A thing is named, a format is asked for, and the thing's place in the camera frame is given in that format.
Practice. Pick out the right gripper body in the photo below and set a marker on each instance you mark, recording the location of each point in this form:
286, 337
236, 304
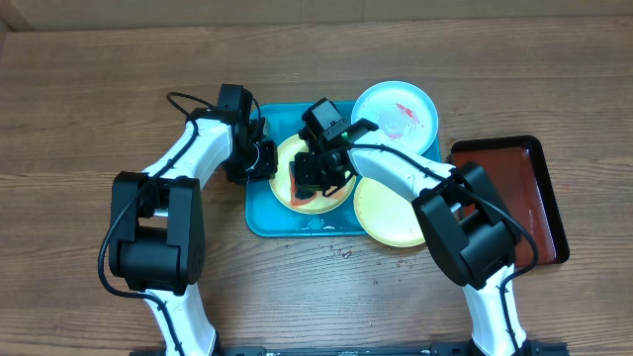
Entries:
320, 176

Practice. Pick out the light blue plate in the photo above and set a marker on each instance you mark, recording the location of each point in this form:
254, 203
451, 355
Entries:
402, 111

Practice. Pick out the red black sponge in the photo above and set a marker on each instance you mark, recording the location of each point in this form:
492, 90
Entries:
299, 197

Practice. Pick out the dark red black tray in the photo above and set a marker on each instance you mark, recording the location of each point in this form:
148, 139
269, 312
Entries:
517, 167

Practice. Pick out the teal plastic tray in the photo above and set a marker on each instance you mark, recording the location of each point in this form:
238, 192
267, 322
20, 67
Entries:
268, 217

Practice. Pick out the yellow plate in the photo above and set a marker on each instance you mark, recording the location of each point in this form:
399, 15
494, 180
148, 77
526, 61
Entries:
284, 189
385, 215

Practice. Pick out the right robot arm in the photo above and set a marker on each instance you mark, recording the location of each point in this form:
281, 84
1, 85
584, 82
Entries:
467, 227

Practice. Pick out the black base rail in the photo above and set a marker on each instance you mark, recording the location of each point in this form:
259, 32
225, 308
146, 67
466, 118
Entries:
466, 348

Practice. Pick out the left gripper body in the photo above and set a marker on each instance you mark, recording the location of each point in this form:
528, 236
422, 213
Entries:
257, 162

